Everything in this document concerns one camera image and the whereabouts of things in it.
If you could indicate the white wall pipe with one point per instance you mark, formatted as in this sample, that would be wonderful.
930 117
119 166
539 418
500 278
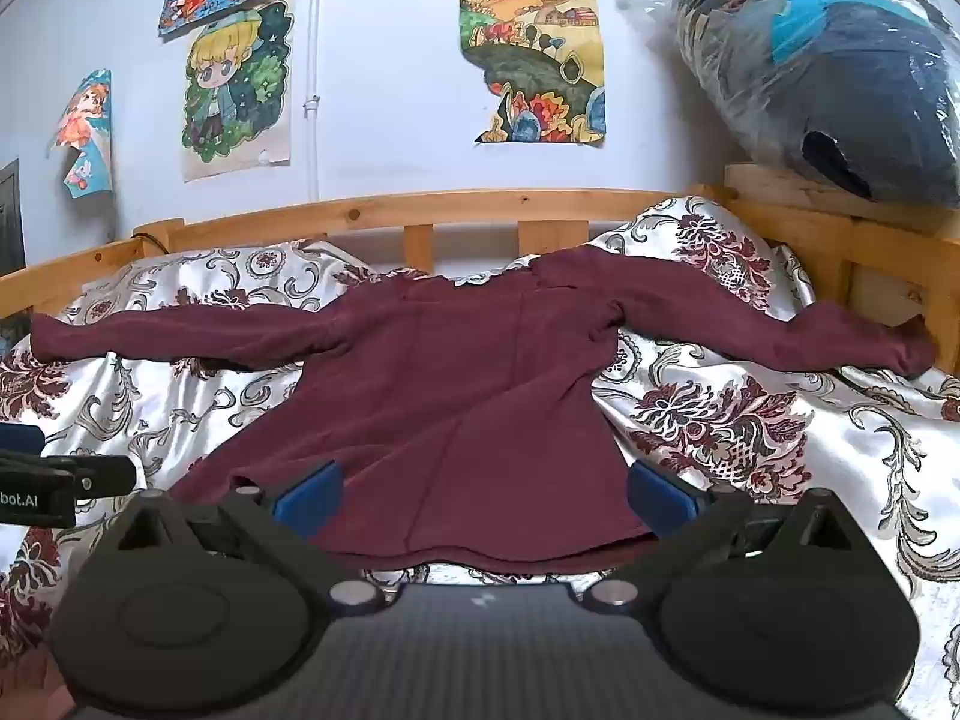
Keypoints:
315 90

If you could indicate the white floral satin blanket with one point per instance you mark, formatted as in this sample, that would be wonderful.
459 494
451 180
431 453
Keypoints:
750 405

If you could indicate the wooden bed frame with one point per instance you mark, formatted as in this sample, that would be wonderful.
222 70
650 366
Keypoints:
450 210

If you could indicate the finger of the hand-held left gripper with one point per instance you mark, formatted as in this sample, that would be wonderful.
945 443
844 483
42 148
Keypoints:
101 476

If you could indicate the maroon long-sleeve sweater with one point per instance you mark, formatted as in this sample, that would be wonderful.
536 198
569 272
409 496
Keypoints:
465 390

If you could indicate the blond figure wall poster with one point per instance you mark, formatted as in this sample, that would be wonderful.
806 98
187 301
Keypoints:
232 90

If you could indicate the grey cabinet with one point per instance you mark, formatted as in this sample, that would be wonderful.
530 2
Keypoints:
9 217

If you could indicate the small curled figure poster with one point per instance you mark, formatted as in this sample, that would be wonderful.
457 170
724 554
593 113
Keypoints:
86 135

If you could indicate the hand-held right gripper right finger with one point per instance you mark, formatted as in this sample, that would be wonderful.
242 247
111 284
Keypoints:
660 502

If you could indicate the landscape wall poster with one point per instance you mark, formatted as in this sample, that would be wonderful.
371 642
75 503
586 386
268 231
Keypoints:
536 52

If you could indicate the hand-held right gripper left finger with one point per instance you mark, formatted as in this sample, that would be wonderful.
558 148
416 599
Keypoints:
309 499

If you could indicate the plastic bag of dark bedding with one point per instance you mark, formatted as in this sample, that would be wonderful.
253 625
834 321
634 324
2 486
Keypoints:
840 82

